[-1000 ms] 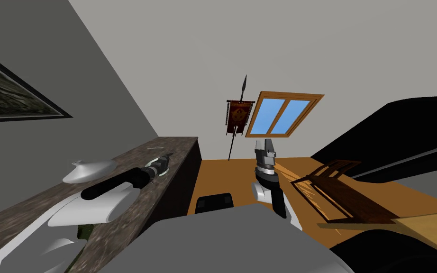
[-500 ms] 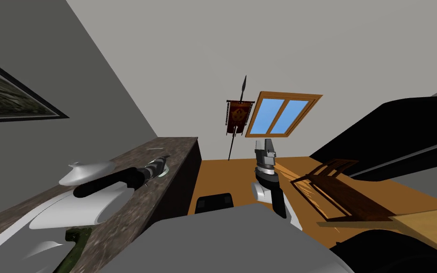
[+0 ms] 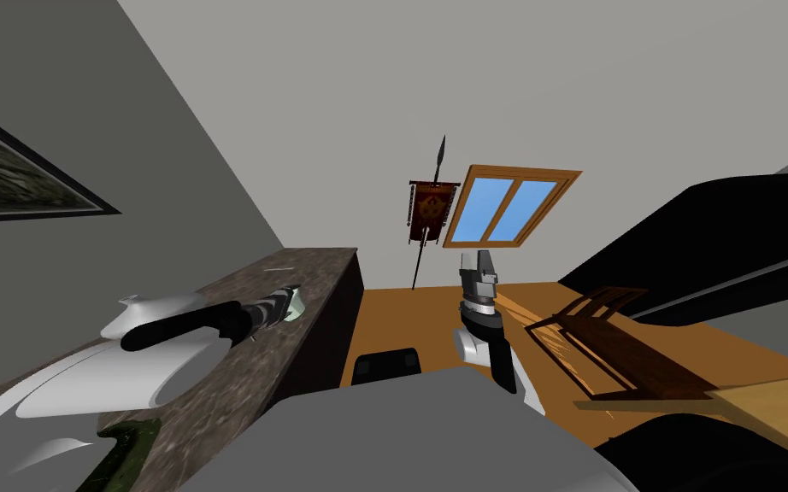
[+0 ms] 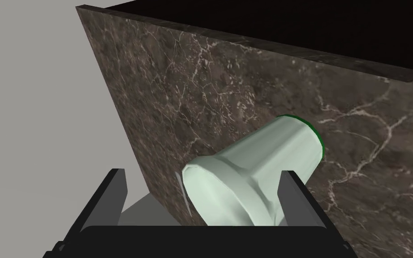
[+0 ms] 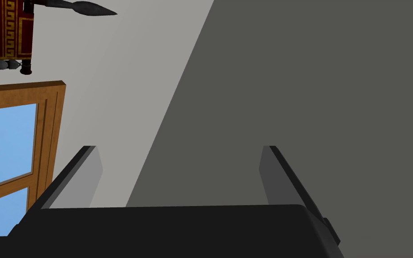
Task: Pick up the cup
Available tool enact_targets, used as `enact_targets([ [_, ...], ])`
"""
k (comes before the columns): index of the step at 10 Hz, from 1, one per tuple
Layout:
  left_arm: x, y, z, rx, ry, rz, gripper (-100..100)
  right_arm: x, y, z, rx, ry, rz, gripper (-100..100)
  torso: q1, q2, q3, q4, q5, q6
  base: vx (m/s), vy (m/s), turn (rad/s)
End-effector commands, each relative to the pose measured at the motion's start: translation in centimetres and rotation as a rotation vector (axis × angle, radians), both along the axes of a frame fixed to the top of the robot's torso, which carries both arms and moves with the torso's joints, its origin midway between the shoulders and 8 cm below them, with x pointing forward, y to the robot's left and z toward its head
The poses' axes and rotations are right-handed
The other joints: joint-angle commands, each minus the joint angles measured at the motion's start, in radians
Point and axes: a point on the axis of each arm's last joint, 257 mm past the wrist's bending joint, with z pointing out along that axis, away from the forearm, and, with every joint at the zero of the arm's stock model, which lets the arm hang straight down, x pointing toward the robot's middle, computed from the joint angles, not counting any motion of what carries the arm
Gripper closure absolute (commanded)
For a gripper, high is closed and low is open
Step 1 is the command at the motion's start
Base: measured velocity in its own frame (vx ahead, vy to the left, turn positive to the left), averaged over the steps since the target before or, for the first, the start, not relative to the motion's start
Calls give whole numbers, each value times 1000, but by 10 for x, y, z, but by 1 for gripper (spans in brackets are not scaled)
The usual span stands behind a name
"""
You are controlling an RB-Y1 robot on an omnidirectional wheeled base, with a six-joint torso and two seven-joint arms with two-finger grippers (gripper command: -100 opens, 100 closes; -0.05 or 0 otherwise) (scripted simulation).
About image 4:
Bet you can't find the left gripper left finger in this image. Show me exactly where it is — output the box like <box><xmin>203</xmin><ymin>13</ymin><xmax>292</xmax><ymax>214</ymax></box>
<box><xmin>69</xmin><ymin>168</ymin><xmax>128</xmax><ymax>238</ymax></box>

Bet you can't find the pale green cup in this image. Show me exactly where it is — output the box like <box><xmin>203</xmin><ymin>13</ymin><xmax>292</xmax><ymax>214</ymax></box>
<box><xmin>175</xmin><ymin>114</ymin><xmax>325</xmax><ymax>227</ymax></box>

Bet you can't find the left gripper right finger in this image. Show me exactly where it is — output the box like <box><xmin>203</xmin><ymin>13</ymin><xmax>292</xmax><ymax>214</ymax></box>
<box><xmin>277</xmin><ymin>170</ymin><xmax>333</xmax><ymax>235</ymax></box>

